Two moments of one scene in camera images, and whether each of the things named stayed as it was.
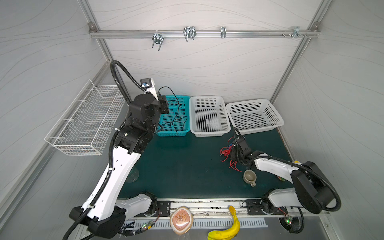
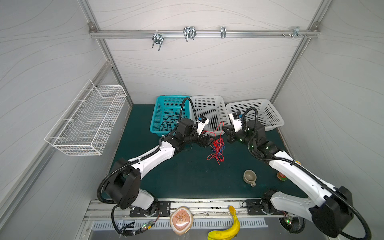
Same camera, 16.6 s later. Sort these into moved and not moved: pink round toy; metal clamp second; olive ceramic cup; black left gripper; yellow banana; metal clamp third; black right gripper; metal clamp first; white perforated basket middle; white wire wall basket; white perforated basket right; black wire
Moved: black wire; black left gripper; black right gripper
Not moved: metal clamp third; olive ceramic cup; white wire wall basket; white perforated basket right; metal clamp second; metal clamp first; yellow banana; pink round toy; white perforated basket middle
